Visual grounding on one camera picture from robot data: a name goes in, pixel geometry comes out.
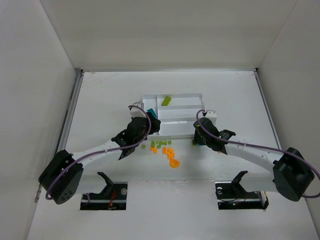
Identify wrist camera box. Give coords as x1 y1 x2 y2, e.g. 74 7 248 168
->
202 109 218 125
129 100 146 118

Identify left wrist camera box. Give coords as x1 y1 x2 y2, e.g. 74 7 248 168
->
129 100 146 118

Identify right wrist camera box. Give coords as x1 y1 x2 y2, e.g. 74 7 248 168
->
202 109 218 125

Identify orange curved lego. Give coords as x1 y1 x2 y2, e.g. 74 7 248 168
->
150 146 158 154

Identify green lego row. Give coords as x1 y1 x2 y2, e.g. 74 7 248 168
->
151 140 172 147

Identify white divided sorting tray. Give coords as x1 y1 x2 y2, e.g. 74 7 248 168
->
142 93 205 140

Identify lime green lego plate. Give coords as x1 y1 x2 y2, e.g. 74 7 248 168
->
161 96 172 107

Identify teal lego brick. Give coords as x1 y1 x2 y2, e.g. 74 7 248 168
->
147 108 158 119

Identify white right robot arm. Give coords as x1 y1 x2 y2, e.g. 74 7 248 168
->
193 117 320 202

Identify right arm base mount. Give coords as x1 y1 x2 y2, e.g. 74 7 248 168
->
215 171 269 210

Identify orange lego cluster piece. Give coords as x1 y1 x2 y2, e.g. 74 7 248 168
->
162 147 175 160

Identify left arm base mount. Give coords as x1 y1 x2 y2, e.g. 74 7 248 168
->
80 172 128 211

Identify orange arch lego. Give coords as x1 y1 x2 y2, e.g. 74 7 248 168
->
169 159 180 169

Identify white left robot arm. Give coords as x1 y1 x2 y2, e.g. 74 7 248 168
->
38 112 161 205

